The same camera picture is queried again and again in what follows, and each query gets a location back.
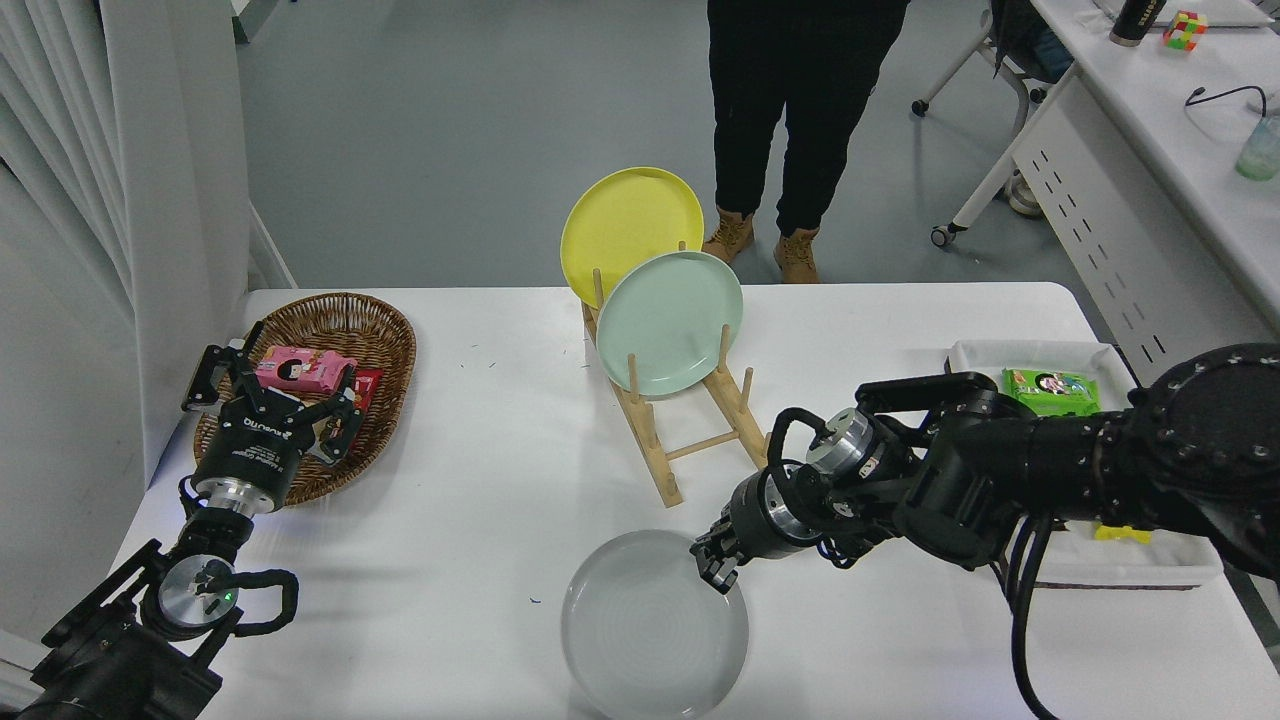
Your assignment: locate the red snack bar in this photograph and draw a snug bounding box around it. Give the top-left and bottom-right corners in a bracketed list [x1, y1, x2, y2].
[318, 367, 385, 456]

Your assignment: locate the green snack pack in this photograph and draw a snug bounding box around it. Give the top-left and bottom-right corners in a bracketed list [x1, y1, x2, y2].
[1003, 367, 1103, 417]

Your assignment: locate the mint green plate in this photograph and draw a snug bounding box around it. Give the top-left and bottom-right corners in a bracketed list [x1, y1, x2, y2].
[596, 250, 745, 398]

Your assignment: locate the person in tan boots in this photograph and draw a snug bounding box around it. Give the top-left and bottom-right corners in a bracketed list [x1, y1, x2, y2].
[702, 0, 911, 284]

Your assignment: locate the wooden plate rack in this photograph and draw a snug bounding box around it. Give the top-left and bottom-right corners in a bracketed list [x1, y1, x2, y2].
[580, 240, 773, 509]

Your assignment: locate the white tray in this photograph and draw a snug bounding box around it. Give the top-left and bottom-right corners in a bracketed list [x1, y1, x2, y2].
[944, 340, 1226, 589]

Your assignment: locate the white curtain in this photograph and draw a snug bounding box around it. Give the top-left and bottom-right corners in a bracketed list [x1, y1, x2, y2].
[0, 0, 134, 311]

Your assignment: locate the white office chair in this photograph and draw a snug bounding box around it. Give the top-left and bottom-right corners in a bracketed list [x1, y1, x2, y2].
[912, 0, 1079, 136]

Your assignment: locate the brown wicker basket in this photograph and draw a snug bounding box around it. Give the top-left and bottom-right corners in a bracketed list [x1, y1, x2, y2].
[192, 292, 418, 507]

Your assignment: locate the person in white sneakers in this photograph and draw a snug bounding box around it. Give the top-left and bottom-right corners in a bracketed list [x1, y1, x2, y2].
[1005, 170, 1046, 219]

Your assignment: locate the yellow plate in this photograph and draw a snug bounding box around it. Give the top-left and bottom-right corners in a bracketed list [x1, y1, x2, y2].
[559, 166, 705, 306]

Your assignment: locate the grey plate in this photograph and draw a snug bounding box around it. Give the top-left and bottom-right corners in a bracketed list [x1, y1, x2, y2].
[560, 530, 751, 720]

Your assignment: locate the white side table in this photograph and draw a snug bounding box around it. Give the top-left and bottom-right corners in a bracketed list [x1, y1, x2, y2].
[930, 0, 1280, 386]

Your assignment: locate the pink snack box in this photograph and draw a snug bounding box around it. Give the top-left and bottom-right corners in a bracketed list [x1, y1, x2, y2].
[254, 345, 359, 395]

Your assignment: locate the black cable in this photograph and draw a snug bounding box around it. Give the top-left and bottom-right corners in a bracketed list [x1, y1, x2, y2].
[1186, 84, 1271, 119]

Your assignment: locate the black bottle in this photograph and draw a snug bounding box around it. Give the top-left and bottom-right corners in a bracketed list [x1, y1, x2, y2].
[1109, 0, 1169, 47]

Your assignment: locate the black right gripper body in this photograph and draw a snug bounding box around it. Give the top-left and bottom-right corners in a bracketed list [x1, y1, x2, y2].
[728, 470, 793, 561]

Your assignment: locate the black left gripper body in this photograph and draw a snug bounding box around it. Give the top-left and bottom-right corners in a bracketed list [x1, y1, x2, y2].
[192, 395, 321, 498]

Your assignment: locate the colourful puzzle cube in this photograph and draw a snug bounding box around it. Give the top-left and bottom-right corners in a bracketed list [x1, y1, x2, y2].
[1162, 10, 1209, 52]

